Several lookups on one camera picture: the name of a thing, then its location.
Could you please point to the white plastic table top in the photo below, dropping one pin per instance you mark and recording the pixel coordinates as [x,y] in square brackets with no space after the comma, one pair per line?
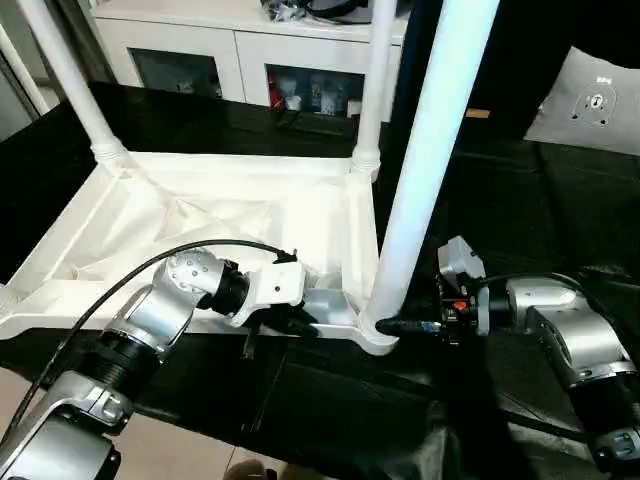
[200,200]

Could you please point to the white plastic table leg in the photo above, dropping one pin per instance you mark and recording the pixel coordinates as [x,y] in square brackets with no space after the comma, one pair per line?
[80,90]
[430,150]
[375,75]

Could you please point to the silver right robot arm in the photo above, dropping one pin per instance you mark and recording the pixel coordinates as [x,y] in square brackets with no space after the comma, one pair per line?
[590,340]

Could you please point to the dark left robot foot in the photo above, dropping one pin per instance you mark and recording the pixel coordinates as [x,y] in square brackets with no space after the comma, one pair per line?
[250,471]

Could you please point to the small gold label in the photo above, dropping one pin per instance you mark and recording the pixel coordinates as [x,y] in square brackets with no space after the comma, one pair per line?
[478,114]

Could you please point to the white plastic bottle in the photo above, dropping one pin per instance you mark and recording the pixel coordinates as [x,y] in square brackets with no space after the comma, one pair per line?
[292,103]
[354,109]

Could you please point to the red bottle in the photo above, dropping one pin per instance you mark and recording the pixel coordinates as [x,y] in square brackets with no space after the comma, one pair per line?
[274,91]

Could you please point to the white curved plastic panel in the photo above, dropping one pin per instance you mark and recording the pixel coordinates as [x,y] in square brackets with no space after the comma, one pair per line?
[590,105]

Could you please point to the white glass-door cabinet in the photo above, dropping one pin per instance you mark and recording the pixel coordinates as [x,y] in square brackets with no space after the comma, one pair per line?
[225,40]

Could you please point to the black tangled clutter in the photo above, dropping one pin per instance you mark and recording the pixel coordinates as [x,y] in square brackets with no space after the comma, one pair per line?
[282,10]

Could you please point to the grey rounded device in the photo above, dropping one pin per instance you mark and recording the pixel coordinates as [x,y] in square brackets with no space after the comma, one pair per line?
[340,10]

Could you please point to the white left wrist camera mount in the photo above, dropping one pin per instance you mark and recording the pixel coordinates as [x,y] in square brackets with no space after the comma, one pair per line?
[275,285]

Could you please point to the thin white background post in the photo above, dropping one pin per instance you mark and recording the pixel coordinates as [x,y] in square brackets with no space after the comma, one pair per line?
[25,75]

